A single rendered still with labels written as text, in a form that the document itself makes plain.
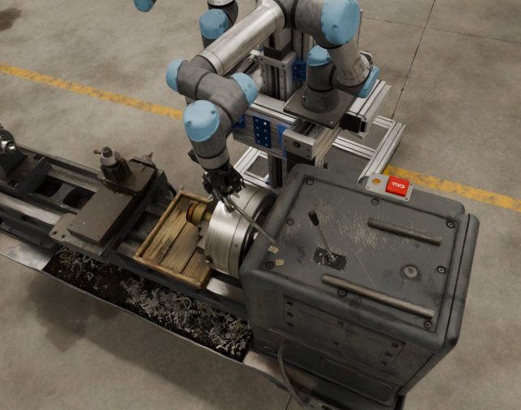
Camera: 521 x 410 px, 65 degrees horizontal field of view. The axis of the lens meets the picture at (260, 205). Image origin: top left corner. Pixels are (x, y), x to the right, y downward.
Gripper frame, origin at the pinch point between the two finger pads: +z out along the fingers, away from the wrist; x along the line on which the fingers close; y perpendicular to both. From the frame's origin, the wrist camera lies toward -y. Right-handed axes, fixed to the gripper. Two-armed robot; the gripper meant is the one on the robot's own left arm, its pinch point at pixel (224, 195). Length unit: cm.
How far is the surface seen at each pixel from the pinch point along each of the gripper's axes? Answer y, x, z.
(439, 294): 56, 26, 11
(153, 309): -22, -42, 78
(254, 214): 2.3, 6.5, 16.1
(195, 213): -16.5, -6.3, 25.0
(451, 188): 9, 152, 153
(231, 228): 2.0, -2.3, 14.5
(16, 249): -97, -80, 80
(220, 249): 3.2, -8.4, 19.0
